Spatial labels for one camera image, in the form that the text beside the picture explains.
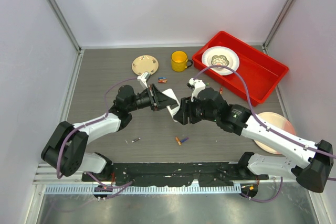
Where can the white plate in bin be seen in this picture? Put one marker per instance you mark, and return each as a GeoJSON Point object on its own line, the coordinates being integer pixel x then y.
{"type": "Point", "coordinates": [220, 50]}

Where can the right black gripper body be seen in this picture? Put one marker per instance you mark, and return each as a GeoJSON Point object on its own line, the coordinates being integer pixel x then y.
{"type": "Point", "coordinates": [198, 116]}

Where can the yellow mug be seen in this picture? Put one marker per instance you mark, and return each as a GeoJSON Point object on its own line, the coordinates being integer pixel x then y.
{"type": "Point", "coordinates": [180, 61]}

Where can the orange battery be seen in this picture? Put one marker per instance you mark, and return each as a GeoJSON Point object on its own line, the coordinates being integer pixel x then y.
{"type": "Point", "coordinates": [178, 141]}

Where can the pink rimmed plate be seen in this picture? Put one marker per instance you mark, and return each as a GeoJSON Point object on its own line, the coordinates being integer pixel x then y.
{"type": "Point", "coordinates": [278, 121]}

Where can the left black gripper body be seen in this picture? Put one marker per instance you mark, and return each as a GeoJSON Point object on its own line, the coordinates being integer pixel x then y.
{"type": "Point", "coordinates": [146, 92]}

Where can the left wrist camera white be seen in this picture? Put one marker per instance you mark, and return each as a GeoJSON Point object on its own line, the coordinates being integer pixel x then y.
{"type": "Point", "coordinates": [143, 78]}

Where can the cream floral plate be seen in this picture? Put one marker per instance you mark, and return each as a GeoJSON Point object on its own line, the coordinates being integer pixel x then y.
{"type": "Point", "coordinates": [145, 63]}

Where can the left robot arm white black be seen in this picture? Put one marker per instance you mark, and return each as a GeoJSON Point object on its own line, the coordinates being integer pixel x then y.
{"type": "Point", "coordinates": [66, 149]}

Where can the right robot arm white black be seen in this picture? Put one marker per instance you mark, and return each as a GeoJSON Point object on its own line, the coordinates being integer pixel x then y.
{"type": "Point", "coordinates": [307, 162]}

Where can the small patterned bowl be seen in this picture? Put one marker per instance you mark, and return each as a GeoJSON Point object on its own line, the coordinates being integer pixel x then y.
{"type": "Point", "coordinates": [219, 60]}

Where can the slotted cable duct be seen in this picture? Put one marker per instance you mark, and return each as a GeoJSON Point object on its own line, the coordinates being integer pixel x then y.
{"type": "Point", "coordinates": [194, 188]}

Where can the red plastic bin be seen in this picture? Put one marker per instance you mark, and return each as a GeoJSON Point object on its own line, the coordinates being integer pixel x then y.
{"type": "Point", "coordinates": [260, 72]}

